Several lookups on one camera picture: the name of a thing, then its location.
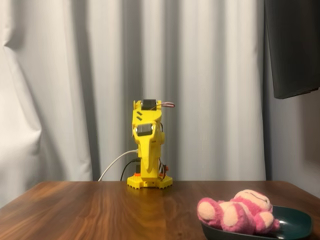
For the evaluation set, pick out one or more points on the yellow gripper body with servo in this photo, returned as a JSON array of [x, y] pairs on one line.
[[144, 130]]

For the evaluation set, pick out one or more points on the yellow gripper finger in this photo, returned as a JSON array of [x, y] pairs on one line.
[[147, 157]]

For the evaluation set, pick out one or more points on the pink strawberry bear plush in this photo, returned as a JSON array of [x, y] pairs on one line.
[[240, 215]]

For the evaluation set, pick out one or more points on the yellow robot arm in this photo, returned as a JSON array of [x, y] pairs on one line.
[[147, 117]]

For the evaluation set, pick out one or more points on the dark green plastic bin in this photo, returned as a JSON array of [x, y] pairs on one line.
[[295, 220]]

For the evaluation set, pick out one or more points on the orange black table clamp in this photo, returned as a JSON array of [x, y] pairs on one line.
[[137, 168]]

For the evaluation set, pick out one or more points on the white curtain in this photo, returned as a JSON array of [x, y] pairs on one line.
[[212, 75]]

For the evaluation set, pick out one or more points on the black flat monitor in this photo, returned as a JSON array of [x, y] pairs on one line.
[[292, 50]]

